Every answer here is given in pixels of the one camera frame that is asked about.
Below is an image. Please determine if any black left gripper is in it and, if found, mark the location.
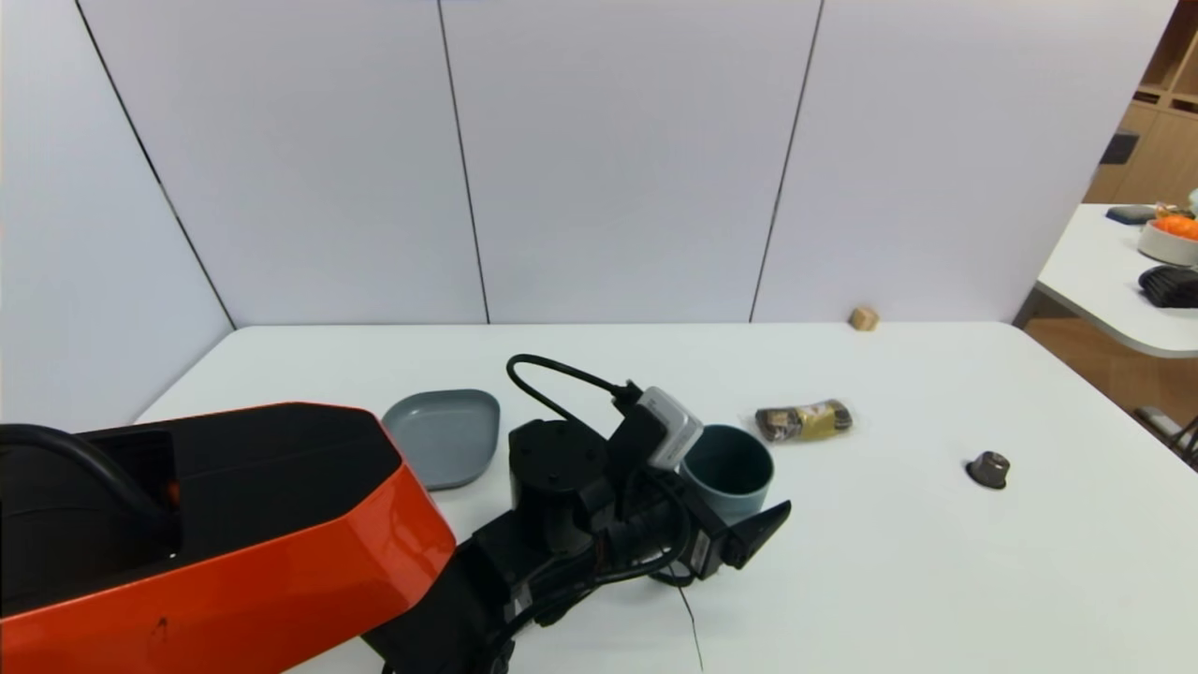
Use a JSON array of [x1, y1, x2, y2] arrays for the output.
[[606, 470, 792, 580]]

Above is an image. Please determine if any black ribbed object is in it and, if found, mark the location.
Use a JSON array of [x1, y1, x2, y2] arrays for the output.
[[1138, 265, 1198, 309]]

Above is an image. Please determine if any light blue plastic cup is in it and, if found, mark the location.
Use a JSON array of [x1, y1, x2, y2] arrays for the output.
[[679, 424, 776, 525]]

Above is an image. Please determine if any clear-wrapped brown snack packet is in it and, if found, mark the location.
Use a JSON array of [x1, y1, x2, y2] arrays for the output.
[[753, 399, 855, 444]]

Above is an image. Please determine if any small dark metal cap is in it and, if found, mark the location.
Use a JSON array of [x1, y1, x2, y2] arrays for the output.
[[965, 450, 1012, 491]]

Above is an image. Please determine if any grey-blue square plate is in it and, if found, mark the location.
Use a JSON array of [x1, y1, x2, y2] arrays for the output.
[[382, 388, 503, 491]]

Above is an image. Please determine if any white side table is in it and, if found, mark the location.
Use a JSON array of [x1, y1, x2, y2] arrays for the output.
[[1011, 202, 1198, 359]]

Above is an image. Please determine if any metal chair base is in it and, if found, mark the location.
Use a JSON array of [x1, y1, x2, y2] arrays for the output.
[[1132, 405, 1198, 469]]

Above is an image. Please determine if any white bowl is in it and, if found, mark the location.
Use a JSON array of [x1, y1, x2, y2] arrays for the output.
[[1137, 219, 1198, 268]]

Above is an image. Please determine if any wooden shelf cabinet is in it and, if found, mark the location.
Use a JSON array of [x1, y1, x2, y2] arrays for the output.
[[1083, 0, 1198, 207]]

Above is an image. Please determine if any thin black wire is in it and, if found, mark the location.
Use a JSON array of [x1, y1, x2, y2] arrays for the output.
[[672, 579, 705, 673]]

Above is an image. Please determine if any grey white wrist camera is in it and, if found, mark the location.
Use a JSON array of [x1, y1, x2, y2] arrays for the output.
[[608, 386, 704, 472]]

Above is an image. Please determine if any black camera cable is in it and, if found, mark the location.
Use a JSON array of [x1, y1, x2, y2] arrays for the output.
[[506, 354, 645, 424]]

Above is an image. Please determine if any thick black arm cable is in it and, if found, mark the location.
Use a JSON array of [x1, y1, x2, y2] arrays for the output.
[[0, 424, 181, 530]]

